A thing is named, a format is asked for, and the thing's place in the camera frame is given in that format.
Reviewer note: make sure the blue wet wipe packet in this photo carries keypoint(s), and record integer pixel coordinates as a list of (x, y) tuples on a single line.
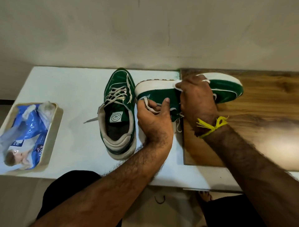
[(25, 133)]

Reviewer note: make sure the person's left forearm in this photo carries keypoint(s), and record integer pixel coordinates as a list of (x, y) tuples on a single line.
[(105, 194)]

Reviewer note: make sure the brown wooden board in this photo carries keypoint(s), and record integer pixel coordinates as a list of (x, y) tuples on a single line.
[(261, 103)]

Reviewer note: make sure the person's right hand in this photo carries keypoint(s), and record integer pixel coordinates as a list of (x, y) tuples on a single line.
[(198, 103)]

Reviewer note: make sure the person's left hand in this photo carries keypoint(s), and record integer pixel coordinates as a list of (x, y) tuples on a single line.
[(156, 126)]

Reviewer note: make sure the yellow thread wristband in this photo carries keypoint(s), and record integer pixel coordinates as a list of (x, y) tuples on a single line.
[(220, 121)]

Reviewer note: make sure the green sneaker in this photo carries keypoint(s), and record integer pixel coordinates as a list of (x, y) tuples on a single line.
[(161, 94), (119, 78)]

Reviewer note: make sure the beige plastic tray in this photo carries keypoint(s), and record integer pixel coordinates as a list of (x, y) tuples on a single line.
[(50, 140)]

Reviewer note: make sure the black skirting strip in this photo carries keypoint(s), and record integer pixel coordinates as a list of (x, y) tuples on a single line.
[(7, 102)]

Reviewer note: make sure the person's right foot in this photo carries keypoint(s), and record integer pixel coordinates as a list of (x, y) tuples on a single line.
[(205, 196)]

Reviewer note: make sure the white wet wipe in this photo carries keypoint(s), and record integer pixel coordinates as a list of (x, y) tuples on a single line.
[(178, 88)]

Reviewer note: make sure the white shoelace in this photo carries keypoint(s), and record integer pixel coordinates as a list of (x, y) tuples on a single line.
[(116, 92), (149, 108)]

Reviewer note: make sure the black shorts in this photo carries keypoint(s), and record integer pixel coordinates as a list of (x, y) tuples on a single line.
[(67, 184)]

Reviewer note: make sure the person's right forearm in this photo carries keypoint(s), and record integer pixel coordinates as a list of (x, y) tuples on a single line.
[(257, 177)]

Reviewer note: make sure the black loop band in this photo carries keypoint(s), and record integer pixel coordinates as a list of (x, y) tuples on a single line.
[(155, 200)]

